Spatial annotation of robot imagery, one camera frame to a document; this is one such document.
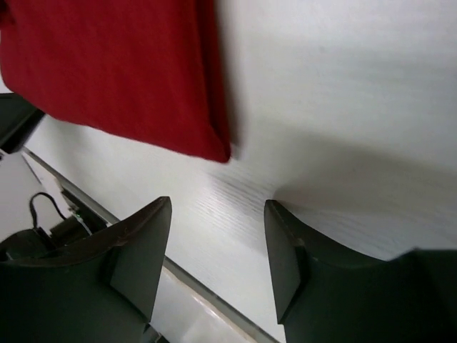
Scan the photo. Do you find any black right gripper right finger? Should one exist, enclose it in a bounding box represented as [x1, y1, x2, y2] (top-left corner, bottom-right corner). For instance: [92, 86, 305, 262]
[264, 200, 456, 342]

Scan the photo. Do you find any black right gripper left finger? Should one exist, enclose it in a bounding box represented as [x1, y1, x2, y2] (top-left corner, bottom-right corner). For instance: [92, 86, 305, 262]
[1, 197, 172, 342]

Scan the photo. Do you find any dark red t-shirt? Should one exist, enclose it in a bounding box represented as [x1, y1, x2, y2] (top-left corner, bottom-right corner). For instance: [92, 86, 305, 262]
[1, 1, 231, 163]

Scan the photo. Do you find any aluminium front rail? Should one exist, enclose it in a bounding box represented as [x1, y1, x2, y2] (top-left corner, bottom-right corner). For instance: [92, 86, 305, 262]
[21, 148, 283, 343]

